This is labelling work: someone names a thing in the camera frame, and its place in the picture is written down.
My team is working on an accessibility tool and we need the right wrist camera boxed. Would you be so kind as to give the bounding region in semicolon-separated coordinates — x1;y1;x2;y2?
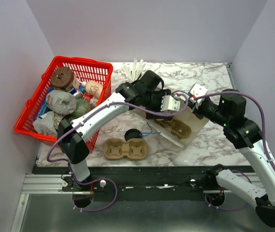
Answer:
189;83;208;108

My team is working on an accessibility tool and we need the green melon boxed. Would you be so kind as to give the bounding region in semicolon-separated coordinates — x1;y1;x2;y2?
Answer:
72;99;93;119

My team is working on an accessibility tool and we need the white printed food bag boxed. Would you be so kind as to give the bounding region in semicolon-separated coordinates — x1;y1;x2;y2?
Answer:
32;111;64;137

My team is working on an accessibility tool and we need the grey paper food bag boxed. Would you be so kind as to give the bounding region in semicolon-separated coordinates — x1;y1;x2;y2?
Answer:
45;90;77;115

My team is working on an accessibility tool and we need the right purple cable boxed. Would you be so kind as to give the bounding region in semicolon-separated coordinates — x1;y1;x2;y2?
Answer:
195;88;275;211

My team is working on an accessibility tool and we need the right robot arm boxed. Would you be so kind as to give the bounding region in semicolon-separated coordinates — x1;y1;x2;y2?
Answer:
189;86;275;228

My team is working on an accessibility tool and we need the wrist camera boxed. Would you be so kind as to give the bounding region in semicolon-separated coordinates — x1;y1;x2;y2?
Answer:
189;83;208;108
160;95;181;112

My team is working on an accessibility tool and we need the cardboard cup carrier tray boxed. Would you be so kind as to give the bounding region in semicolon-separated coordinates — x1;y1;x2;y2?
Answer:
103;138;148;160

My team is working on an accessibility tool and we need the beige drink bottle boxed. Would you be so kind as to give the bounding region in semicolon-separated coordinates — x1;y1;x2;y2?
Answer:
81;81;103;99

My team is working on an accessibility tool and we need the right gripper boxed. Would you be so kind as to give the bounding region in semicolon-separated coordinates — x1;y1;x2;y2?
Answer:
185;97;230;127

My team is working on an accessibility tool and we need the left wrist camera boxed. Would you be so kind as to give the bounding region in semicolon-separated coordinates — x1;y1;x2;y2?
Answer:
160;95;181;112

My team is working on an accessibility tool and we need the bundle of white straws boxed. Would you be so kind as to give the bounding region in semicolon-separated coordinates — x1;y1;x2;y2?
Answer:
122;59;146;82

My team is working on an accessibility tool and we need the purple cable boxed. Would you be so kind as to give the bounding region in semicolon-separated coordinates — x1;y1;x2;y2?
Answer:
46;95;188;212
195;88;275;211

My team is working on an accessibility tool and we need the red plastic basket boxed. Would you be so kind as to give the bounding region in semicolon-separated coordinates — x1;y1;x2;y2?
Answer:
14;56;113;146

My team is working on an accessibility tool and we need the black plastic cup lid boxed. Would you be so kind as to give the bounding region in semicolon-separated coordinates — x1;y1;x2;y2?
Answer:
124;129;142;141

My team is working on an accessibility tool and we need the blue checkered paper bag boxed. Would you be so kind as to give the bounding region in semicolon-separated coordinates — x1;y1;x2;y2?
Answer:
132;92;208;147

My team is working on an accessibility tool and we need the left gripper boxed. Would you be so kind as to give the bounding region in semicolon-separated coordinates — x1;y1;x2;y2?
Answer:
142;89;171;120

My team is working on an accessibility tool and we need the red blue drink can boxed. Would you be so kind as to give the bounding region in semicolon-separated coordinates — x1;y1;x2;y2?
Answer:
65;79;86;99

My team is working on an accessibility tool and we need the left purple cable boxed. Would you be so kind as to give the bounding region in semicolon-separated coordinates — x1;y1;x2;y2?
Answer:
46;95;188;212

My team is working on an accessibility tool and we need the brown round bread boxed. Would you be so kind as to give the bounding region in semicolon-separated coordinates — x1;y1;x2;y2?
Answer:
50;67;74;92

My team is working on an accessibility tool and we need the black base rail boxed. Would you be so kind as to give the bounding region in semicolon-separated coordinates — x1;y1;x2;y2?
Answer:
32;165;256;203

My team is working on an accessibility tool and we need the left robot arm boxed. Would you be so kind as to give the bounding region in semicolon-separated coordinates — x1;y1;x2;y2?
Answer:
57;71;171;191

